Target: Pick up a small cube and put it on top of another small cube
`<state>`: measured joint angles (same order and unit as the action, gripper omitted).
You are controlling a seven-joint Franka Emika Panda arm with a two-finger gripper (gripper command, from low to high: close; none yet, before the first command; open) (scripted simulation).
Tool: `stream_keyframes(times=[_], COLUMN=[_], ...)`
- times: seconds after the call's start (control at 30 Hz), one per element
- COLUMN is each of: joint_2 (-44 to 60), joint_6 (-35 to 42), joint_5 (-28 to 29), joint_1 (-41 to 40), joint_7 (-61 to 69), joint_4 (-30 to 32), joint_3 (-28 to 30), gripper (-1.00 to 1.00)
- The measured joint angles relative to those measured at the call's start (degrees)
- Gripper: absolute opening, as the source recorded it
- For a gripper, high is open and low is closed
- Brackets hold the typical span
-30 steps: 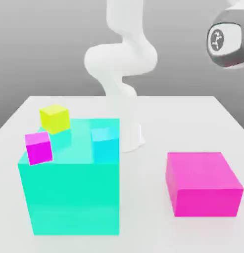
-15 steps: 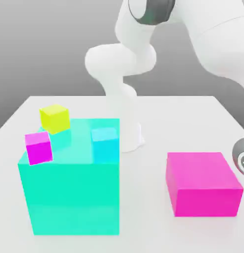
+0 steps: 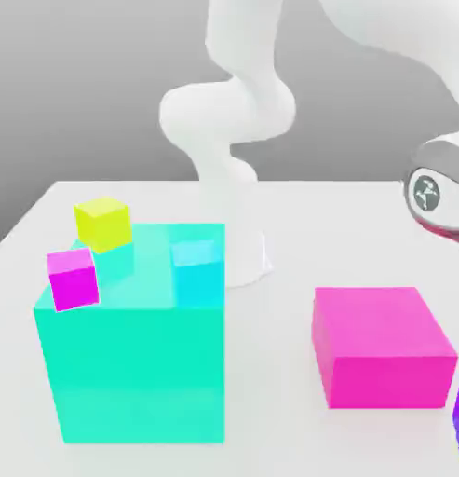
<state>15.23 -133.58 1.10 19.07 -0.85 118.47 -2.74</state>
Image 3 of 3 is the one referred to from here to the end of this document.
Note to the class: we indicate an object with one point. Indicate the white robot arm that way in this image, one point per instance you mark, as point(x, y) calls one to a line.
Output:
point(229, 119)

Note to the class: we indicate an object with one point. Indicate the small cyan cube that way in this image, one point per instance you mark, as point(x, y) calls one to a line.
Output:
point(199, 277)

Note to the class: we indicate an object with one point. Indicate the small yellow cube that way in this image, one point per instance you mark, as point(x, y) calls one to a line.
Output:
point(104, 225)

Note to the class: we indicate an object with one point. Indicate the small magenta cube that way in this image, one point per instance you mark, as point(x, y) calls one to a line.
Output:
point(73, 285)

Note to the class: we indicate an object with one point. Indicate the large turquoise box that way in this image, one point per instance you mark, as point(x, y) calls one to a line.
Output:
point(139, 372)

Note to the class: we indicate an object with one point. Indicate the large pink box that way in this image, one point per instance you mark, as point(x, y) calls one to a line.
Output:
point(381, 346)

